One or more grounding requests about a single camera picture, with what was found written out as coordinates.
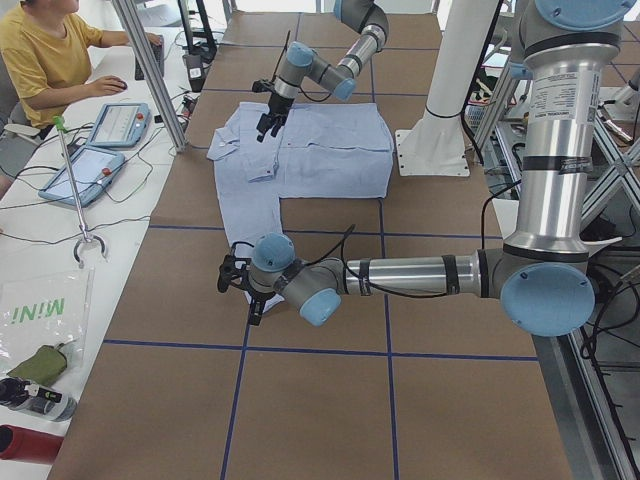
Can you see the clear plastic bag green print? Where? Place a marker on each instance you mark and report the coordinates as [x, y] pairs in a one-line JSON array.
[[47, 310]]

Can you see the blue teach pendant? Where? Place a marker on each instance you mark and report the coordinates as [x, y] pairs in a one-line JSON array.
[[93, 169], [119, 125]]

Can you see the person in yellow shirt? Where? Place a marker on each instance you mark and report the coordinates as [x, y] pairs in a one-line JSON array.
[[44, 46]]

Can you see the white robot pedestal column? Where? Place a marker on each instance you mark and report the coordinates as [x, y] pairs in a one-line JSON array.
[[450, 90]]

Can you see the black keyboard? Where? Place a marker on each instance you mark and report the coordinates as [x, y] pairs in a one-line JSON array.
[[149, 59]]

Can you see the olive green pouch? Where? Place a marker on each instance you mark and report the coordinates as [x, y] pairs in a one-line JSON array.
[[44, 367]]

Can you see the metal reacher grabber tool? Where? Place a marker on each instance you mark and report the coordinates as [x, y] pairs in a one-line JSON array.
[[87, 238]]

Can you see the lower blue teach pendant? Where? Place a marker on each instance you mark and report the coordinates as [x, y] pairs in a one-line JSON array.
[[93, 169]]

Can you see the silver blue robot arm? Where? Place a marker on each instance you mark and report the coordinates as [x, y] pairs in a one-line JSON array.
[[330, 65], [538, 274]]

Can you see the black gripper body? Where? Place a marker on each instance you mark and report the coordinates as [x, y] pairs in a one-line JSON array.
[[260, 298], [277, 104]]

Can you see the red bottle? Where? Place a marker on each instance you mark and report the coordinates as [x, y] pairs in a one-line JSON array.
[[27, 445]]

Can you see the upper blue teach pendant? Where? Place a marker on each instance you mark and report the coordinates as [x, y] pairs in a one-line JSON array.
[[119, 125]]

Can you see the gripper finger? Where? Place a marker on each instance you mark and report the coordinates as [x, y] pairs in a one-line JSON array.
[[256, 310], [263, 127], [279, 122]]

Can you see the light blue striped shirt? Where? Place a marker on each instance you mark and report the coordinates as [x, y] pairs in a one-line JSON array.
[[323, 151]]

